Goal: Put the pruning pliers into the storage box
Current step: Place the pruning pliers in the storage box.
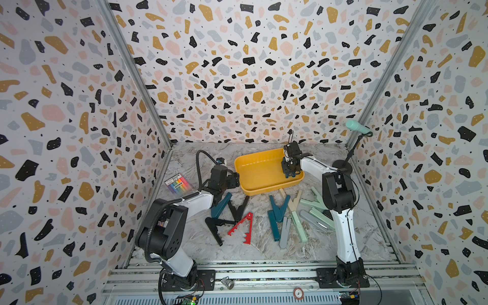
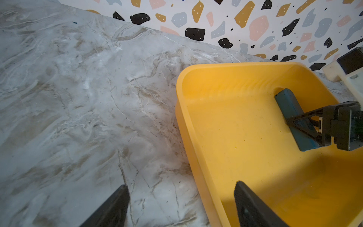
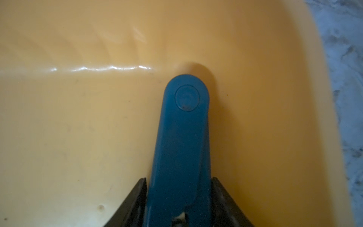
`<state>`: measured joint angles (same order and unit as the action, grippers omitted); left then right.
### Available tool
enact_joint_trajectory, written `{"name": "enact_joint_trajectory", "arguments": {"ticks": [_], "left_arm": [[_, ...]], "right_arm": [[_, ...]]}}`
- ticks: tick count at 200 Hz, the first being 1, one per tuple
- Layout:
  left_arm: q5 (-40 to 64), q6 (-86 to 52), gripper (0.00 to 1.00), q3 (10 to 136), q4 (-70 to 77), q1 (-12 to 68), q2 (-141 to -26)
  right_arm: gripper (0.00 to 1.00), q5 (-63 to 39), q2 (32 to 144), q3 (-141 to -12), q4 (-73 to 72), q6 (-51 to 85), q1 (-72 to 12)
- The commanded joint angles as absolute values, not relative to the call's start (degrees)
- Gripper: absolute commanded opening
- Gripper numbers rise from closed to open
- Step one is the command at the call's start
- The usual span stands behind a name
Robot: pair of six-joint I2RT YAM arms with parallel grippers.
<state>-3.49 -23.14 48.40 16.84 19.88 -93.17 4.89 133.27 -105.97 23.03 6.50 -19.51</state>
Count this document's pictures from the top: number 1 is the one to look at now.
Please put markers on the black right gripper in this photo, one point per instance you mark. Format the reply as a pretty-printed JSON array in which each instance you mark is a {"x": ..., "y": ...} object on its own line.
[{"x": 285, "y": 166}]

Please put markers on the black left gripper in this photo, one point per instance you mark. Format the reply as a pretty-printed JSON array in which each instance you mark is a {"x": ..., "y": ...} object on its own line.
[{"x": 235, "y": 179}]

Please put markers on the teal pliers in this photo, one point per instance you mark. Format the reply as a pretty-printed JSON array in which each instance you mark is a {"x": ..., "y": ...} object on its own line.
[
  {"x": 279, "y": 212},
  {"x": 217, "y": 210},
  {"x": 274, "y": 225}
]

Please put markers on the mint green pruning pliers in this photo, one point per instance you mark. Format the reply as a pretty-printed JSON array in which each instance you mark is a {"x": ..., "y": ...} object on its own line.
[{"x": 299, "y": 228}]

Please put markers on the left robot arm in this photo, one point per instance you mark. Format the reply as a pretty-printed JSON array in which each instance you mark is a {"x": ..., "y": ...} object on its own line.
[{"x": 161, "y": 233}]

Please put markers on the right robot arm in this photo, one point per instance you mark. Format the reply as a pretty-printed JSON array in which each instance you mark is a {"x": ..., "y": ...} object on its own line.
[{"x": 338, "y": 195}]

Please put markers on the yellow plastic storage box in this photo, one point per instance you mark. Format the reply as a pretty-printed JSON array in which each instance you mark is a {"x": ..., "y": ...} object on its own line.
[{"x": 261, "y": 172}]

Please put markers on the black open pliers upper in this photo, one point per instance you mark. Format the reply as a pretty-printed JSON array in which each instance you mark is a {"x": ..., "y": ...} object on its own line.
[{"x": 238, "y": 212}]

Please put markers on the black open pliers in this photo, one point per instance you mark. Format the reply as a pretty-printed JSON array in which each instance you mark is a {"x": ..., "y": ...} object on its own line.
[
  {"x": 213, "y": 225},
  {"x": 238, "y": 212}
]

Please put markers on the cream open pruning pliers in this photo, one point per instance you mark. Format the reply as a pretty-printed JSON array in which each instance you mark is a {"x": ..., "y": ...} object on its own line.
[{"x": 293, "y": 201}]

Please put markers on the black open pliers lower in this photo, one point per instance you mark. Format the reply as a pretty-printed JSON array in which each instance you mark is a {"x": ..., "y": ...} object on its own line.
[{"x": 213, "y": 225}]

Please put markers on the red open pruning pliers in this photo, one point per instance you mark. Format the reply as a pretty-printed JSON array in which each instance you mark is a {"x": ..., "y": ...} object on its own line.
[{"x": 246, "y": 226}]

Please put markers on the coloured marker pack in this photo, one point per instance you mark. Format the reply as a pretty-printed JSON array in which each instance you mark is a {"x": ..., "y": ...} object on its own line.
[{"x": 178, "y": 185}]

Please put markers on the black microphone stand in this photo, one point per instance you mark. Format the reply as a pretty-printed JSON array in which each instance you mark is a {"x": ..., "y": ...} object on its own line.
[{"x": 343, "y": 165}]

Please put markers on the mint green microphone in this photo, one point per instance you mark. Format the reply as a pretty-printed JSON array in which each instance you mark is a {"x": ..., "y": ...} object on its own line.
[{"x": 355, "y": 126}]

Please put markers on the silver round knob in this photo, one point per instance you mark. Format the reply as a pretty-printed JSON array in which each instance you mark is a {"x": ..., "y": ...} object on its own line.
[{"x": 228, "y": 283}]

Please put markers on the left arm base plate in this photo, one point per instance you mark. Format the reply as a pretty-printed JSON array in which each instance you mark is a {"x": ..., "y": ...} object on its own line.
[{"x": 197, "y": 280}]

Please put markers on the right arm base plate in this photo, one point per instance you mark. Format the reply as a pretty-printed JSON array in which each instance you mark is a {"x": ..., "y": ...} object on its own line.
[{"x": 343, "y": 276}]

